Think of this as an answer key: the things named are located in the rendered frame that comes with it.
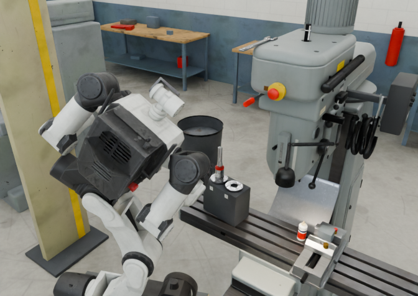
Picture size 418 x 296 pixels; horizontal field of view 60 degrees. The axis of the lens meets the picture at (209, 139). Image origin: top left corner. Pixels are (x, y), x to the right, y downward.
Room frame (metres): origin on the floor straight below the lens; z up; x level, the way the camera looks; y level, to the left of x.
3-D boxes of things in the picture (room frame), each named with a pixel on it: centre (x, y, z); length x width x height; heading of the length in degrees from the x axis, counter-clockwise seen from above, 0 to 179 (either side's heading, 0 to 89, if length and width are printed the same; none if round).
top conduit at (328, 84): (1.29, -0.50, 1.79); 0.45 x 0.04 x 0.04; 146
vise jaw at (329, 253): (1.18, -0.49, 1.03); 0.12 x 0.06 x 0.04; 54
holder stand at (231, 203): (1.52, -0.09, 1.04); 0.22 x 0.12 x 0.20; 47
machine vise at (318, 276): (1.20, -0.51, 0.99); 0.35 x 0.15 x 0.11; 144
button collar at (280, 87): (1.15, -0.23, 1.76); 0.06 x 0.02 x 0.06; 56
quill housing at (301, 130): (1.35, -0.36, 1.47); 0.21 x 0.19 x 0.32; 56
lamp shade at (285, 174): (1.11, -0.28, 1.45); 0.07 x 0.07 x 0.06
